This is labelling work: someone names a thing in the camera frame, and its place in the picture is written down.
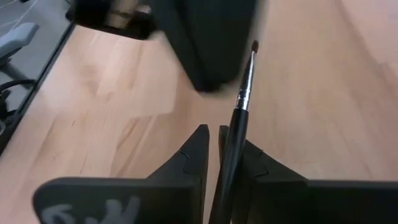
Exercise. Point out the grey chair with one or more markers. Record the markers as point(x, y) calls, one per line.
point(15, 37)

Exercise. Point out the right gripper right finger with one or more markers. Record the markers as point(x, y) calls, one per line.
point(280, 199)

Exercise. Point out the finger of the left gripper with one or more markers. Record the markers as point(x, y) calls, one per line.
point(205, 40)

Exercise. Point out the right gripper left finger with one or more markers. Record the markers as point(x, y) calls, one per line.
point(174, 186)

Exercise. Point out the black paintbrush silver ferrule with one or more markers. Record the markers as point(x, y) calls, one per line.
point(237, 130)

